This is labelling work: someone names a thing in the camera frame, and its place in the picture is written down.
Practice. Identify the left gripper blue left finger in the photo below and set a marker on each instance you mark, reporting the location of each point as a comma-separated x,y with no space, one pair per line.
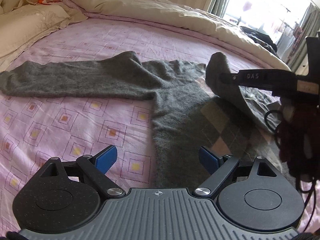
94,169

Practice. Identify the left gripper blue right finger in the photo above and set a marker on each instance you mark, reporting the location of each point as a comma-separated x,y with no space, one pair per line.
221,170

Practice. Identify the grey argyle knit sweater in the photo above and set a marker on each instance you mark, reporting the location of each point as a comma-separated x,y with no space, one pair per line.
150,99

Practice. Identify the dark clothes pile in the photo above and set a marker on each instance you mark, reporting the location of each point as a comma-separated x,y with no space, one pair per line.
261,39

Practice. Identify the right hand dark red glove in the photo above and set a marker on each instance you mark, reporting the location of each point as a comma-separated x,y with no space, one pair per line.
298,136

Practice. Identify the hanging laundry on rack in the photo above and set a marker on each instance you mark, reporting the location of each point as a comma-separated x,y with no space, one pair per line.
291,47

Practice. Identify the pink patterned bed sheet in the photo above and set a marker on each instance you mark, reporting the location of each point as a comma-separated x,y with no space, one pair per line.
153,150

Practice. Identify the cream embroidered pillow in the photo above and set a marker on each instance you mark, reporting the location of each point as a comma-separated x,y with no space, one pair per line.
24,26

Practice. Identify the beige duvet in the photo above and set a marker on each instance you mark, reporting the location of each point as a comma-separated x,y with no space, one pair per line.
182,16

